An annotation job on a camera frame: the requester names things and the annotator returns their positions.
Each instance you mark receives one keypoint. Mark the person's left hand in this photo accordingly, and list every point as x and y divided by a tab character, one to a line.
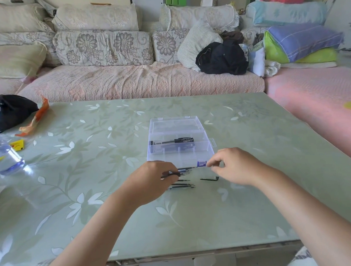
145	183

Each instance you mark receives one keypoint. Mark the person's right hand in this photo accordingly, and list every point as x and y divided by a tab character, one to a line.
245	169

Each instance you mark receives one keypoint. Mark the black pen cap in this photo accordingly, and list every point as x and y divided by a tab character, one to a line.
210	179

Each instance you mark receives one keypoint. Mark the clear plastic storage box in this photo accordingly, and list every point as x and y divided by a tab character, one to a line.
175	125

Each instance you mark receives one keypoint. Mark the person's right forearm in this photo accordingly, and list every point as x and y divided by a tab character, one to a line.
317	215

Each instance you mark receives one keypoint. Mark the person's left forearm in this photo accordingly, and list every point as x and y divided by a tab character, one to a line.
84	242

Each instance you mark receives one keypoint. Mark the salmon pink sofa seat cover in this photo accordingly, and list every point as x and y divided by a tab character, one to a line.
311	95

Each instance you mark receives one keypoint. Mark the pink quilted sofa seat cover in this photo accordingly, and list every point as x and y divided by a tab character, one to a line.
137	80

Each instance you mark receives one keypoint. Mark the white towel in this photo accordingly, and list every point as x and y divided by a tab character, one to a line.
272	69

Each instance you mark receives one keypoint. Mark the white and blue cloth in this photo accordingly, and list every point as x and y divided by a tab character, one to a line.
257	62

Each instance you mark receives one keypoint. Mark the black clothing bundle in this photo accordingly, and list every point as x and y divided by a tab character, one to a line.
223	58

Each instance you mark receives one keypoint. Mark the orange snack wrapper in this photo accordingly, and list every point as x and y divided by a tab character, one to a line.
41	113

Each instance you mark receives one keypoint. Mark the brown garment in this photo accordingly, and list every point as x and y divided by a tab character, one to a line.
232	37

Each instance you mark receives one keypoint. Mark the white textured pillow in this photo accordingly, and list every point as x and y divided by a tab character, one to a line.
195	45

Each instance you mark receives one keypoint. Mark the floral sofa back cushion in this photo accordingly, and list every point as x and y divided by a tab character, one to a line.
22	37
104	48
165	46
249	35

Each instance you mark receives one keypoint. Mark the yellow tag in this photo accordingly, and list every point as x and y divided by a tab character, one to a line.
17	145

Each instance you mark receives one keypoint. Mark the clear water bottle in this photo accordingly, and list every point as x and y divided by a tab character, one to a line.
4	162

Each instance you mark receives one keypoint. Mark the black plastic bag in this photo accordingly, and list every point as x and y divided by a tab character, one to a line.
8	113

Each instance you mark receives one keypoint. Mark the cream sofa bolster cushion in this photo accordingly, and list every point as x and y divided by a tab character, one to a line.
95	18
12	18
200	17

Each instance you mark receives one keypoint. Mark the light blue bolster pillow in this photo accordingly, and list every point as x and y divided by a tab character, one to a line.
287	13

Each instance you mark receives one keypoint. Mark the pale pink sofa seat cover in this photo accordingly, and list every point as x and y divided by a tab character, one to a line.
1	87

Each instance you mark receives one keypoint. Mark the pale yellow pillow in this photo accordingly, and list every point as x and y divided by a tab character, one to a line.
13	61

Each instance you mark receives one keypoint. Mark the brown wooden stick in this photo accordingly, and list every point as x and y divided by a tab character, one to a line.
100	3

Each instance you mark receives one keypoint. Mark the white device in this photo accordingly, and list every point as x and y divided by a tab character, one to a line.
15	1

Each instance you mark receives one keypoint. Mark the grey table frame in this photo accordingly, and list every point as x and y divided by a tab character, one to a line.
176	260

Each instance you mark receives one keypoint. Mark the white cabinet with black frame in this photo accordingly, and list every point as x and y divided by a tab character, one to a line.
148	6

